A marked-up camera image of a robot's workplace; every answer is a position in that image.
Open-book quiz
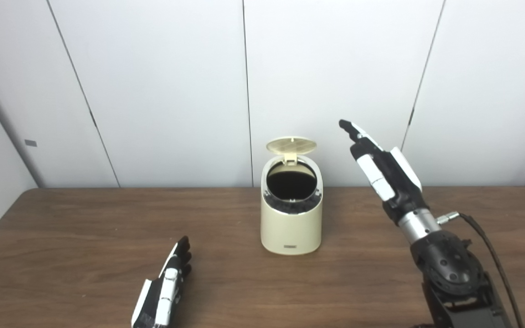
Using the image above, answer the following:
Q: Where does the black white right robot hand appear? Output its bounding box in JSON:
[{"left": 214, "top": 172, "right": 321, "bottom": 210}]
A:
[{"left": 339, "top": 119, "right": 429, "bottom": 226}]

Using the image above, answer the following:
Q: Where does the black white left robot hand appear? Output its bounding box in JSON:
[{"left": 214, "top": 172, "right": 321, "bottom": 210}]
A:
[{"left": 130, "top": 236, "right": 193, "bottom": 328}]

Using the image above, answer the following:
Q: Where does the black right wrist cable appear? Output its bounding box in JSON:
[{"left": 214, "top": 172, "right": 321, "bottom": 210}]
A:
[{"left": 437, "top": 211, "right": 525, "bottom": 328}]

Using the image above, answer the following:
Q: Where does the cream-colored bin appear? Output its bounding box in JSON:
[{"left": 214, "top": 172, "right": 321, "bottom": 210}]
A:
[{"left": 261, "top": 136, "right": 324, "bottom": 256}]

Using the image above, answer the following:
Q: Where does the round cream bin lid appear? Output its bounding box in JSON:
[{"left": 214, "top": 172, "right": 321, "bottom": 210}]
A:
[{"left": 266, "top": 136, "right": 317, "bottom": 164}]

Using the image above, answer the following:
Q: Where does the black bin liner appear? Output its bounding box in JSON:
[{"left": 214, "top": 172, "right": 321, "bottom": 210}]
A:
[{"left": 263, "top": 191, "right": 323, "bottom": 215}]

